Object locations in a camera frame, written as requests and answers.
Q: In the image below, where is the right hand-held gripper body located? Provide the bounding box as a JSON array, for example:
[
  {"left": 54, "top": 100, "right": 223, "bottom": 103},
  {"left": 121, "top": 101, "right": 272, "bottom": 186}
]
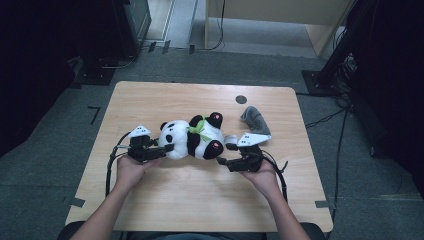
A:
[{"left": 229, "top": 132, "right": 272, "bottom": 174}]

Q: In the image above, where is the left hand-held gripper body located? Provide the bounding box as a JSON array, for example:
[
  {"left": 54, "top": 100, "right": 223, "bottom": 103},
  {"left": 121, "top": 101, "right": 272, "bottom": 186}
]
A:
[{"left": 127, "top": 124, "right": 168, "bottom": 164}]

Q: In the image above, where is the panda plush toy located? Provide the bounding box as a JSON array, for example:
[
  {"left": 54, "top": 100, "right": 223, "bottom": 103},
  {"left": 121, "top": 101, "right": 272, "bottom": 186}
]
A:
[{"left": 157, "top": 111, "right": 239, "bottom": 161}]

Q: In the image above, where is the grey cloth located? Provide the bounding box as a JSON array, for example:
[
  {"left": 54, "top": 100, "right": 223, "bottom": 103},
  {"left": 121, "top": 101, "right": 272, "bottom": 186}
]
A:
[{"left": 240, "top": 105, "right": 272, "bottom": 137}]

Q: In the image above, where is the person's left hand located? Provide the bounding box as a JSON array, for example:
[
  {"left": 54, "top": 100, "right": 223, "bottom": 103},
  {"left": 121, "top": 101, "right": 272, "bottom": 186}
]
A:
[{"left": 114, "top": 154, "right": 162, "bottom": 194}]

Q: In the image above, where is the person's right hand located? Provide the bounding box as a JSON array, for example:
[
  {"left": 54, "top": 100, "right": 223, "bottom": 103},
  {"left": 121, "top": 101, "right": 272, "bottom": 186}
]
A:
[{"left": 239, "top": 159, "right": 285, "bottom": 201}]

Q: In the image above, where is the person's grey-blue clothing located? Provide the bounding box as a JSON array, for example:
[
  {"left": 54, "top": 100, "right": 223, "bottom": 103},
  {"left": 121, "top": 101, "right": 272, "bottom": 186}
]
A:
[{"left": 151, "top": 232, "right": 268, "bottom": 240}]

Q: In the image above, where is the black cabinet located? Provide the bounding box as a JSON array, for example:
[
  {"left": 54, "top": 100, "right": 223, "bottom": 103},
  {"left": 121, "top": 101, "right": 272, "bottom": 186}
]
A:
[{"left": 111, "top": 0, "right": 153, "bottom": 62}]

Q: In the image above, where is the black metal stand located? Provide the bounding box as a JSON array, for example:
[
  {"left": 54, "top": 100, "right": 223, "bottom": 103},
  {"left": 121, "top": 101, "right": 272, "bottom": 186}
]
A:
[{"left": 301, "top": 0, "right": 379, "bottom": 98}]

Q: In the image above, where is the dark curtain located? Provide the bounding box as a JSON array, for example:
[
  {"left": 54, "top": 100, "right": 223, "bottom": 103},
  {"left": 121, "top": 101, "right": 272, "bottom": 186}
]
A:
[
  {"left": 0, "top": 0, "right": 116, "bottom": 158},
  {"left": 346, "top": 0, "right": 424, "bottom": 198}
]

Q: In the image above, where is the light wooden cabinet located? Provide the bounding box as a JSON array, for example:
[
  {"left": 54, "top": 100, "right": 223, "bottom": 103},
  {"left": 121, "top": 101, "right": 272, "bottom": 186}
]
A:
[{"left": 203, "top": 0, "right": 355, "bottom": 58}]

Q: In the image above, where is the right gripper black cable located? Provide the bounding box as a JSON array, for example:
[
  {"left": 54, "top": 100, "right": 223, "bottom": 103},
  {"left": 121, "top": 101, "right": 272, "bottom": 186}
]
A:
[{"left": 260, "top": 149, "right": 290, "bottom": 204}]

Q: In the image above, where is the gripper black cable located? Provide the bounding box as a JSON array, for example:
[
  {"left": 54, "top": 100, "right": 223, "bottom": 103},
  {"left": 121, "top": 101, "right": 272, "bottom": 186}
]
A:
[
  {"left": 260, "top": 149, "right": 290, "bottom": 204},
  {"left": 104, "top": 131, "right": 132, "bottom": 198}
]

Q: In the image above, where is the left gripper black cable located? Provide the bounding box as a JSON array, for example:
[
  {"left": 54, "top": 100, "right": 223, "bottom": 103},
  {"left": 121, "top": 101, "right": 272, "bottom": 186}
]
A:
[{"left": 104, "top": 131, "right": 132, "bottom": 198}]

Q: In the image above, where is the short black floor cable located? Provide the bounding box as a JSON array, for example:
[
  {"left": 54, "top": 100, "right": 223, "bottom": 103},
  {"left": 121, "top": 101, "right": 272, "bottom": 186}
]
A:
[{"left": 304, "top": 107, "right": 348, "bottom": 130}]

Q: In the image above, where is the looped black floor cable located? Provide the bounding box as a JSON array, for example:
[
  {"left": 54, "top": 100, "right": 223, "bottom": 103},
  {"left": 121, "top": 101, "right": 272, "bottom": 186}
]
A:
[{"left": 97, "top": 54, "right": 138, "bottom": 70}]

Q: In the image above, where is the long black floor cable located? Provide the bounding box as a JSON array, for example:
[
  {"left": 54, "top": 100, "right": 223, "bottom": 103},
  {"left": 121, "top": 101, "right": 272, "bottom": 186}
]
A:
[{"left": 324, "top": 106, "right": 350, "bottom": 240}]

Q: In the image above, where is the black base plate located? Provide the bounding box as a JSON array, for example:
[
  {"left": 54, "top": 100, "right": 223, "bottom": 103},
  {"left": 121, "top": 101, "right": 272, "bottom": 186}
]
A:
[{"left": 70, "top": 64, "right": 117, "bottom": 87}]

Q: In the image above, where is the black hanging cable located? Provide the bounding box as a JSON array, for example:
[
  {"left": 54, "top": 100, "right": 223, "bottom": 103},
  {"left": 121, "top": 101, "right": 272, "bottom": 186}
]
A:
[{"left": 199, "top": 0, "right": 227, "bottom": 52}]

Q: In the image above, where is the tangle of cables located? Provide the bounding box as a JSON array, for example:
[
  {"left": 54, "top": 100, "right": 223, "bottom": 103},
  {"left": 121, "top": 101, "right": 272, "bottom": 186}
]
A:
[{"left": 331, "top": 53, "right": 358, "bottom": 109}]

